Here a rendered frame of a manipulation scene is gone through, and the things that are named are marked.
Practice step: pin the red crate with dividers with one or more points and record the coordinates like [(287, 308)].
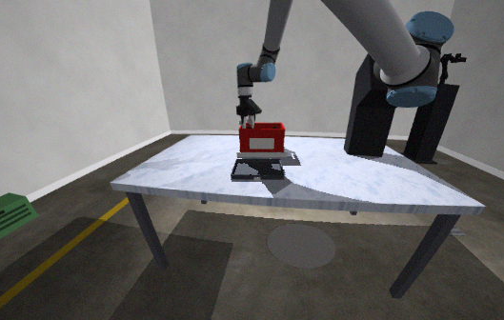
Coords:
[(262, 138)]

